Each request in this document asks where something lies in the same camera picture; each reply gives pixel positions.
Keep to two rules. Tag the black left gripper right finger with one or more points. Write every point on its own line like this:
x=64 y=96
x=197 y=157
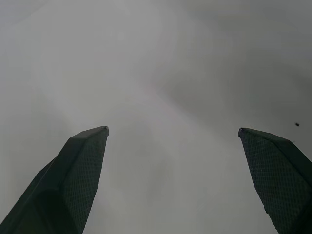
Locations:
x=280 y=175

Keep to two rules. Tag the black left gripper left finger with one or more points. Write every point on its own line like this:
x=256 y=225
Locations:
x=70 y=180

